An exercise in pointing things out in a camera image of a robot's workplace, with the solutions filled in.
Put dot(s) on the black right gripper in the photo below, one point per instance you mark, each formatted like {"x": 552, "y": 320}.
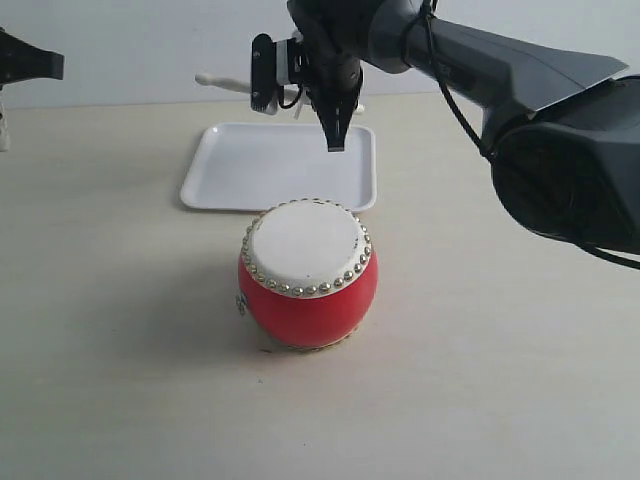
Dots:
{"x": 334, "y": 35}

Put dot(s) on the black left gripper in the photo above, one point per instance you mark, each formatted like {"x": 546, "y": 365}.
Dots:
{"x": 21, "y": 61}

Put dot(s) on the white wooden drumstick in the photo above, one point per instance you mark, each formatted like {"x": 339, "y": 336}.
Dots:
{"x": 5, "y": 141}
{"x": 242, "y": 87}

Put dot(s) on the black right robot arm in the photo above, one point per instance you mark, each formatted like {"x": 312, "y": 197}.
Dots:
{"x": 560, "y": 128}

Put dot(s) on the red small drum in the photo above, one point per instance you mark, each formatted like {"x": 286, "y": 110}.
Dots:
{"x": 307, "y": 273}

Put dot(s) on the white rectangular tray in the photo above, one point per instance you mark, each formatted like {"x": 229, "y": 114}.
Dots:
{"x": 254, "y": 166}

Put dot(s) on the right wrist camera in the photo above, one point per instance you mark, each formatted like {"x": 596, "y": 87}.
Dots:
{"x": 276, "y": 75}

